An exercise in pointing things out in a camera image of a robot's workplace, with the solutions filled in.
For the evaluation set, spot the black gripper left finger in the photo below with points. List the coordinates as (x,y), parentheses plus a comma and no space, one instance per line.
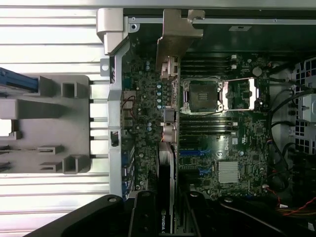
(143,217)

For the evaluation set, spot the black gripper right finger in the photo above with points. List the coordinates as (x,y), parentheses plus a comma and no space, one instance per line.
(190,217)

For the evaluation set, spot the silver chipset heatsink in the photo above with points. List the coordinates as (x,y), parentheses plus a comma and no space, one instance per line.
(229,172)

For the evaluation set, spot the open black PC case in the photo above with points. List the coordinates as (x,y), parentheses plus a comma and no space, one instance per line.
(114,160)

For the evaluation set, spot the blue expansion slot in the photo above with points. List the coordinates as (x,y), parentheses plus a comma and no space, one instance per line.
(190,153)

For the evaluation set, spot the green motherboard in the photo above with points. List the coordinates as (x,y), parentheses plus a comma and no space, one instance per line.
(247,138)

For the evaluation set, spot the CPU socket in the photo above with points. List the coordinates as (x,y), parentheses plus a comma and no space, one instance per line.
(201,96)

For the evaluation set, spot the grey parts rack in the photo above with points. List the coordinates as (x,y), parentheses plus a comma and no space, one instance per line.
(49,133)

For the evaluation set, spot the metal socket cover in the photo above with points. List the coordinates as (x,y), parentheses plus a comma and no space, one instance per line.
(252,91)

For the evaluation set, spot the round coin cell battery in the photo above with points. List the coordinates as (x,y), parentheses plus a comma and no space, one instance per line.
(257,71)

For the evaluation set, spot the perforated metal drive cage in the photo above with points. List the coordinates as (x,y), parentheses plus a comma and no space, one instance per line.
(306,106)

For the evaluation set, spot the hard disk in blue caddy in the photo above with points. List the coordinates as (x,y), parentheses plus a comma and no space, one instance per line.
(17,81)

